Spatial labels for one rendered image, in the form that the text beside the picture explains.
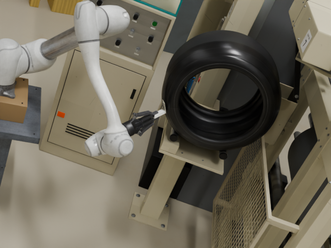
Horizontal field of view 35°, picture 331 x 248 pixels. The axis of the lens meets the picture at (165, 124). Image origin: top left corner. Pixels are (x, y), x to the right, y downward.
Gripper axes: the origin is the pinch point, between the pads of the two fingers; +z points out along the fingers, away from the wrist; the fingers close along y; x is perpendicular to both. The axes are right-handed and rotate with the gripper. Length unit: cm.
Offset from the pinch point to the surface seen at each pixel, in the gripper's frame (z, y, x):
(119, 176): 10, 89, -89
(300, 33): 52, -34, 48
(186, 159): 9.9, 31.8, 2.8
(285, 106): 71, 22, 18
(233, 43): 37, -29, 20
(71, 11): 104, 35, -318
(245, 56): 37, -24, 28
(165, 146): 2.5, 22.8, -3.9
